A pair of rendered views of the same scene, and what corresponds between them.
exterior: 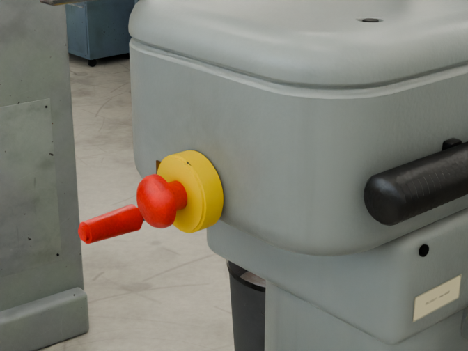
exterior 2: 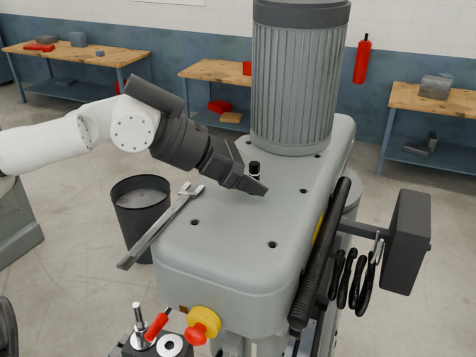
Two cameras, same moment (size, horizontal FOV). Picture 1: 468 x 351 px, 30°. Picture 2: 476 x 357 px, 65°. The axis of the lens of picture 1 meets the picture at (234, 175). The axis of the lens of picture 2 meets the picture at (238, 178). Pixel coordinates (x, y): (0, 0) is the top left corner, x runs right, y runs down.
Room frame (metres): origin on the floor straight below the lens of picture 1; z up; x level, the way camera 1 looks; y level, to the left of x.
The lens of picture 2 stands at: (0.22, 0.16, 2.31)
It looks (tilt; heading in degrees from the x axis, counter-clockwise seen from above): 33 degrees down; 334
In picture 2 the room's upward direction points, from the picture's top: straight up
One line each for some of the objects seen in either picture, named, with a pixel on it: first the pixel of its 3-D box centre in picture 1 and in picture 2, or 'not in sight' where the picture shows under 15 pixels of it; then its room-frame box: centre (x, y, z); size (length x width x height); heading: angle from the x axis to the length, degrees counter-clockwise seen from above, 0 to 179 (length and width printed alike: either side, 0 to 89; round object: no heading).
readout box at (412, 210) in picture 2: not in sight; (406, 241); (0.70, -0.59, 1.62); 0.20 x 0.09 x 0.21; 131
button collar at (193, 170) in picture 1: (189, 191); (203, 322); (0.60, 0.03, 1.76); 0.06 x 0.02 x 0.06; 41
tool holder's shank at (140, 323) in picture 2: not in sight; (138, 315); (1.08, 0.11, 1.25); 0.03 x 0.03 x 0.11
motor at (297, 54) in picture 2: not in sight; (295, 74); (0.92, -0.33, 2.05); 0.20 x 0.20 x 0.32
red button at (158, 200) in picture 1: (164, 199); (197, 333); (0.59, 0.05, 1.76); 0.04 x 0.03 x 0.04; 41
